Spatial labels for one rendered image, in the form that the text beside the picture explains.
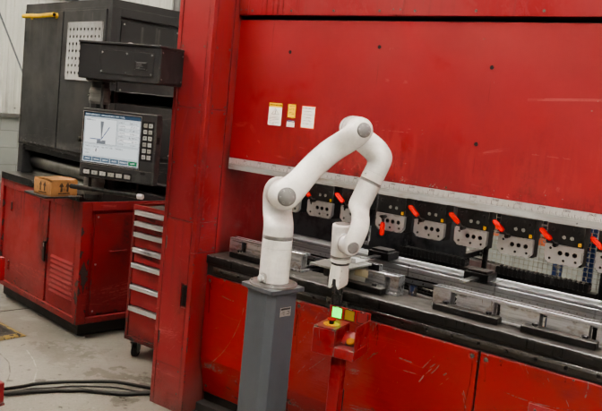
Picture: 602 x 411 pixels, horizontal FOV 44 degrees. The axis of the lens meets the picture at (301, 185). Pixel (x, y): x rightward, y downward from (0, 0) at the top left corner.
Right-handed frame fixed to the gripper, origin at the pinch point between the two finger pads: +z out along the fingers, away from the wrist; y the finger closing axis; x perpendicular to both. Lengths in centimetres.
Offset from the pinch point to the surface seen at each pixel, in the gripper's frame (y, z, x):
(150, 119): -30, -61, -122
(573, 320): -40, 2, 86
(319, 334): -9.5, 21.1, -11.8
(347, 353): -9.1, 26.2, 1.9
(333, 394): -12.5, 48.0, -4.5
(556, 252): -42, -24, 77
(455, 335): -33, 17, 41
